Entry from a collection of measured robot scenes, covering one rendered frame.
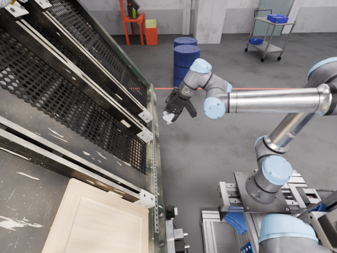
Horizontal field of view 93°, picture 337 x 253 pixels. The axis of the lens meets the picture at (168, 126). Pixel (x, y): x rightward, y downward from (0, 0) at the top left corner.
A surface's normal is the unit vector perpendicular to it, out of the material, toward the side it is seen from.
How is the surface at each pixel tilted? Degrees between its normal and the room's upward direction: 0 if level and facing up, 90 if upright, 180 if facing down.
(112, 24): 90
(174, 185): 0
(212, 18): 90
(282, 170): 7
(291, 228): 16
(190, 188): 0
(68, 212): 57
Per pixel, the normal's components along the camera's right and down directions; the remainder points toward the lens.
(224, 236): -0.02, -0.73
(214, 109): -0.27, 0.66
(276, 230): -0.62, -0.75
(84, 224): 0.83, -0.46
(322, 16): -0.04, 0.68
